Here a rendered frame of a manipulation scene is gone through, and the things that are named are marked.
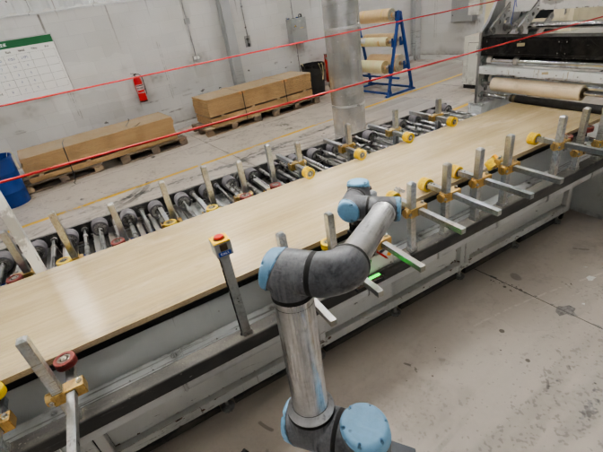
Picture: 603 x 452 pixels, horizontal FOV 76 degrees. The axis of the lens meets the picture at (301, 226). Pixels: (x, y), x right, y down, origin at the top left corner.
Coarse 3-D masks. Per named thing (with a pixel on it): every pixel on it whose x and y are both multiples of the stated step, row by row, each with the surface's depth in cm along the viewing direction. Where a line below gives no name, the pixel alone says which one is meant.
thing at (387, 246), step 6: (384, 246) 197; (390, 246) 194; (390, 252) 194; (396, 252) 190; (402, 252) 188; (402, 258) 187; (408, 258) 183; (414, 258) 183; (408, 264) 184; (414, 264) 180; (420, 264) 179; (420, 270) 177
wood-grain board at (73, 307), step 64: (448, 128) 320; (512, 128) 299; (576, 128) 281; (320, 192) 250; (384, 192) 237; (128, 256) 214; (192, 256) 205; (256, 256) 196; (0, 320) 181; (64, 320) 174; (128, 320) 168
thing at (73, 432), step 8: (72, 368) 155; (72, 376) 151; (72, 392) 144; (72, 400) 141; (72, 408) 138; (72, 416) 135; (72, 424) 132; (72, 432) 129; (72, 440) 127; (72, 448) 124
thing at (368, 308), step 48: (336, 240) 213; (480, 240) 290; (240, 288) 193; (384, 288) 255; (432, 288) 281; (144, 336) 177; (192, 336) 190; (336, 336) 245; (96, 384) 174; (240, 384) 220; (144, 432) 202
